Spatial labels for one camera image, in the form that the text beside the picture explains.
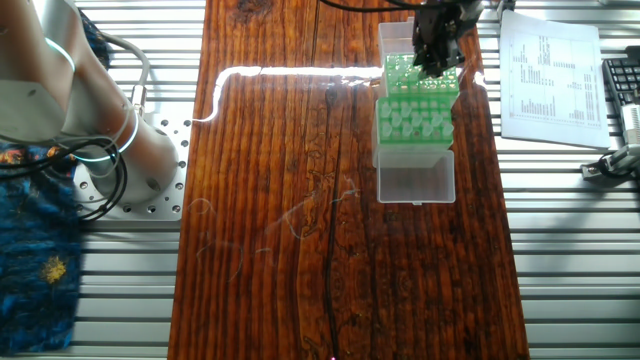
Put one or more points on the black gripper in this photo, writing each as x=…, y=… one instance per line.
x=437, y=27

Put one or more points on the clear box with green rack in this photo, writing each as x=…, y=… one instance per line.
x=395, y=37
x=417, y=177

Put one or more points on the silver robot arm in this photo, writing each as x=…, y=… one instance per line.
x=60, y=75

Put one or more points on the printed white paper sheet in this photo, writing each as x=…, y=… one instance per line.
x=550, y=130

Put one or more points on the black keyboard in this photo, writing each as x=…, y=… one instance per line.
x=622, y=80

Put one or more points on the brown wooden board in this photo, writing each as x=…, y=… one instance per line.
x=300, y=250

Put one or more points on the blue starry painted cloth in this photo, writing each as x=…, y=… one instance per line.
x=35, y=280

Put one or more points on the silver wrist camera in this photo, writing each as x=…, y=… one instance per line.
x=471, y=12

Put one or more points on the silver camera on stand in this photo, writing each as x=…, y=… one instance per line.
x=631, y=122

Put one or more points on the aluminium camera bracket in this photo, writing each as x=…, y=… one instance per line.
x=625, y=157

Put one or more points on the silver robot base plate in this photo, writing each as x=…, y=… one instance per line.
x=175, y=205

